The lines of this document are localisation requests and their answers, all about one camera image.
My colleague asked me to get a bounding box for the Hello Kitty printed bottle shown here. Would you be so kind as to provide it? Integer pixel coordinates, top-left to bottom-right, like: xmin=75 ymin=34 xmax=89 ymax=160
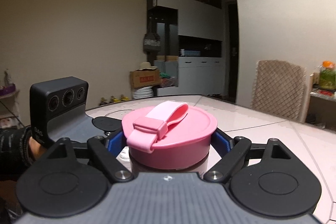
xmin=116 ymin=147 xmax=209 ymax=177

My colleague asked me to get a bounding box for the straw hat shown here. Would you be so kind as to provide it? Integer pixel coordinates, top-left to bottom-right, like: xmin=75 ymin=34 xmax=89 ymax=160
xmin=137 ymin=61 xmax=158 ymax=71

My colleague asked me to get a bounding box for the white and black cabinet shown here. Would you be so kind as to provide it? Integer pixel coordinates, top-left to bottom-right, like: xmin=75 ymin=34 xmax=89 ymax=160
xmin=147 ymin=0 xmax=225 ymax=96

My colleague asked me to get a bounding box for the green pickle jar orange lid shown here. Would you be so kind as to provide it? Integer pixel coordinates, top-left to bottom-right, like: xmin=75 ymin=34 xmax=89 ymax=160
xmin=319 ymin=60 xmax=335 ymax=90

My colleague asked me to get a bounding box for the beige quilted chair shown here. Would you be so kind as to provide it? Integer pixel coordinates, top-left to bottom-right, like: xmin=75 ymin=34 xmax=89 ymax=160
xmin=251 ymin=60 xmax=306 ymax=121

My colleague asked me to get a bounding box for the hanging grey bag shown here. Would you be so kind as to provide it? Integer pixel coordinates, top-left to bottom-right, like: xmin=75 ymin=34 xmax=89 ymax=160
xmin=143 ymin=21 xmax=161 ymax=52

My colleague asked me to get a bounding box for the left hand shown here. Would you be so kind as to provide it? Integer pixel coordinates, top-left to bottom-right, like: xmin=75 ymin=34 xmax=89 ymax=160
xmin=29 ymin=137 xmax=47 ymax=160

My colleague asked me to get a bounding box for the cardboard box with red label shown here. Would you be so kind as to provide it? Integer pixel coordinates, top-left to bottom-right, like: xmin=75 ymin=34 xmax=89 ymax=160
xmin=130 ymin=69 xmax=161 ymax=89

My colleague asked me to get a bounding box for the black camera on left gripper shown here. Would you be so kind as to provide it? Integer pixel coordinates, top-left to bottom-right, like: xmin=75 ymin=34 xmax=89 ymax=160
xmin=30 ymin=76 xmax=89 ymax=148

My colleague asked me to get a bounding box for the pink bottle cap with strap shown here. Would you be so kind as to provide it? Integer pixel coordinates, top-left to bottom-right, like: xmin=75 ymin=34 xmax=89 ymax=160
xmin=122 ymin=101 xmax=218 ymax=168

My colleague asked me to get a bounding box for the wooden side shelf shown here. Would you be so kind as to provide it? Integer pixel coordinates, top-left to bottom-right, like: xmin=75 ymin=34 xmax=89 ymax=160
xmin=305 ymin=72 xmax=335 ymax=131

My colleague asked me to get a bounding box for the stack of white plates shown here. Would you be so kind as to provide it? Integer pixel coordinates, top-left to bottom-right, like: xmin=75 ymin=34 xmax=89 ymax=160
xmin=132 ymin=86 xmax=154 ymax=100

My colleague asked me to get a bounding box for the small side shelf with trinkets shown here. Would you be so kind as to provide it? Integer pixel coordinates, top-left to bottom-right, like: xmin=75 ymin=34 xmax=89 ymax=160
xmin=1 ymin=69 xmax=23 ymax=130

